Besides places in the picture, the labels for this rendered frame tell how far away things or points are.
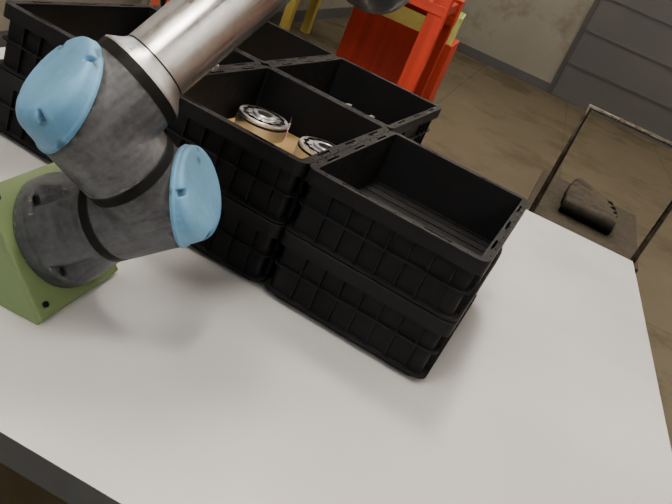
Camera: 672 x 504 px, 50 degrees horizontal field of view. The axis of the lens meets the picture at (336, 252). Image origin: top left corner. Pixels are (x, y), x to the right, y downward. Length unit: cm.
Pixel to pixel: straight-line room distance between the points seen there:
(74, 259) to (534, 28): 959
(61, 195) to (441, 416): 60
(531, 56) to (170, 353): 955
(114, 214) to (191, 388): 24
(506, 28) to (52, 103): 969
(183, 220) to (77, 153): 14
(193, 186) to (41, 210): 20
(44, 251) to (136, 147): 20
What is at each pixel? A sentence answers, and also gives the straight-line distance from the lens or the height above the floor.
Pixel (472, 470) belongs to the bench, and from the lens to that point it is 102.
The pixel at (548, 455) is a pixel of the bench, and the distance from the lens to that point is 114.
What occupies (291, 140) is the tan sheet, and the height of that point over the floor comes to 83.
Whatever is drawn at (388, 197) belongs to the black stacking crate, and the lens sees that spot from 137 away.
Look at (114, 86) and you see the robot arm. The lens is 79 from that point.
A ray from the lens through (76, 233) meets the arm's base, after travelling 91.
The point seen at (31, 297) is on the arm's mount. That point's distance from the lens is 95.
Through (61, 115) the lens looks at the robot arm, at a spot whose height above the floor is 100.
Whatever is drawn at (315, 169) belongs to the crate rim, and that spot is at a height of 93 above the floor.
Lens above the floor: 129
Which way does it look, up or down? 25 degrees down
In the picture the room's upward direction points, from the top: 24 degrees clockwise
